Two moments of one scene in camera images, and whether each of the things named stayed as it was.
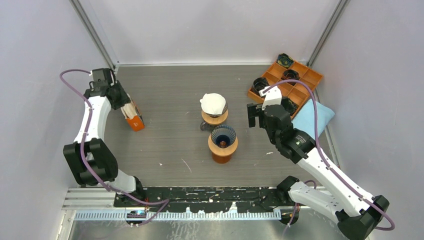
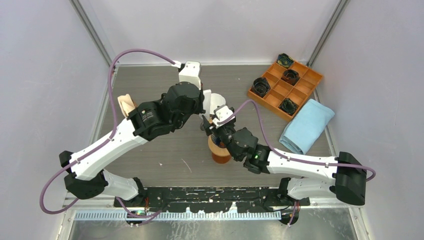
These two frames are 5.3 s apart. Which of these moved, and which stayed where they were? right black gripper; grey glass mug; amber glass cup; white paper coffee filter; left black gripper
Moved: left black gripper; right black gripper
Stayed: white paper coffee filter; grey glass mug; amber glass cup
